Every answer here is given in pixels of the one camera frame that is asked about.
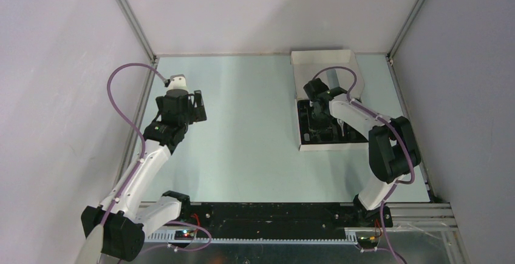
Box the white cardboard kit box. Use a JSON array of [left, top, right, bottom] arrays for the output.
[[291, 50, 368, 151]]

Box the black silver hair clipper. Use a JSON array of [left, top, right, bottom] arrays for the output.
[[337, 119, 346, 137]]

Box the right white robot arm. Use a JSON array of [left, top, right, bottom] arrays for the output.
[[304, 78, 421, 226]]

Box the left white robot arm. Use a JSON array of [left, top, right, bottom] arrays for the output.
[[76, 89, 207, 263]]

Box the black plastic tray insert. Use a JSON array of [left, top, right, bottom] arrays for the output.
[[296, 100, 368, 146]]

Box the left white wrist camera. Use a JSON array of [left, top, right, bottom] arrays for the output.
[[165, 74, 188, 92]]

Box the aluminium frame post right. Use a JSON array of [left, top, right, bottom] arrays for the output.
[[387, 0, 426, 59]]

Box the aluminium frame post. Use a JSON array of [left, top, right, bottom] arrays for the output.
[[115, 0, 157, 63], [387, 0, 426, 59]]

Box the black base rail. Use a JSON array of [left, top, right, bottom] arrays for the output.
[[179, 203, 393, 240]]

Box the aluminium frame post left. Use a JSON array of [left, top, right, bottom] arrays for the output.
[[115, 0, 157, 63]]

